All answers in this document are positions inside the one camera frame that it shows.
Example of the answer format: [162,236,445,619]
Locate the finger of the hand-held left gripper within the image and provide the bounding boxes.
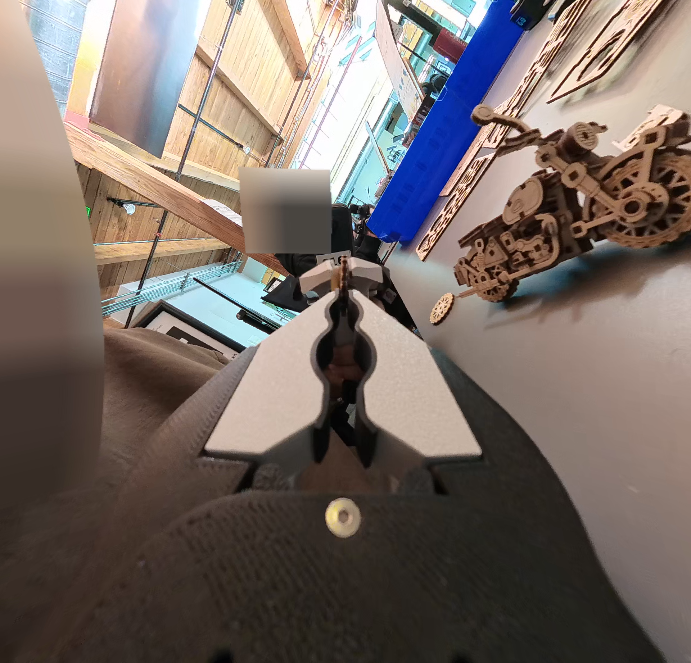
[348,256,390,302]
[298,263,341,306]

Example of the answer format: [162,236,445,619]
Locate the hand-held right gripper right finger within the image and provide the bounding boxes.
[348,291,483,491]

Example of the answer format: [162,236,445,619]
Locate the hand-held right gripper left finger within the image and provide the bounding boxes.
[204,291,340,486]

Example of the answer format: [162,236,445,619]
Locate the grey desk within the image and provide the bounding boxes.
[386,0,691,663]

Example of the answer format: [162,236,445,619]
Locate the person's left hand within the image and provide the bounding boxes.
[328,345,361,405]

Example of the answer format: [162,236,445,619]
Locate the white paper sheet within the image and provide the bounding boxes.
[207,199,245,228]

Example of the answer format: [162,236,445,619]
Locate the wooden part sheet round holes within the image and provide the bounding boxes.
[416,153,498,263]

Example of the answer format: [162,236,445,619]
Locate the person's brown sweater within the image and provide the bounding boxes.
[0,326,238,663]

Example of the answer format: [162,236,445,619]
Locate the blue plastic bin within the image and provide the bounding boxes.
[372,0,525,244]

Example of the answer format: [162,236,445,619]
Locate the wooden motorcycle model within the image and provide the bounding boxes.
[452,104,691,304]

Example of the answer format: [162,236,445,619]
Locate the wooden ceiling beam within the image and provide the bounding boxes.
[64,122,289,276]

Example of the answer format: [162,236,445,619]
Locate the roll-up banner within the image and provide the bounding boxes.
[374,0,425,114]

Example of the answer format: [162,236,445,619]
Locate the wooden part sheet small cutouts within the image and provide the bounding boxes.
[474,0,604,152]

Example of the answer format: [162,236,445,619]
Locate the small wooden plate oval holes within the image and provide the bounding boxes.
[614,104,691,150]

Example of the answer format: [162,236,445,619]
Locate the wooden part sheet gear cutouts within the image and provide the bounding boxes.
[546,0,687,105]

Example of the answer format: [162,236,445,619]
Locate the silver spiral duct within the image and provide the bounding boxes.
[24,0,92,120]

